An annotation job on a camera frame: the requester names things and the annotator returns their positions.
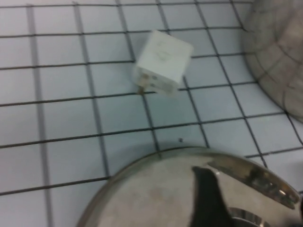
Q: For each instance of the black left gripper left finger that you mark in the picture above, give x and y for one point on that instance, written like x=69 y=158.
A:
x=208 y=203

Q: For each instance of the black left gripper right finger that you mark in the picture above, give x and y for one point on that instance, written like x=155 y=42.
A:
x=301 y=210

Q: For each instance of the steel lid black knob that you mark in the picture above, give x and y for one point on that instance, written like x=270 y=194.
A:
x=151 y=196

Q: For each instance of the white power adapter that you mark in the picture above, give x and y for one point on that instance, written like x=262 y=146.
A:
x=163 y=61

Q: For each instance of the white black-checked tablecloth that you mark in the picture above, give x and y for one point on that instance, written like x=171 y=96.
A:
x=71 y=118

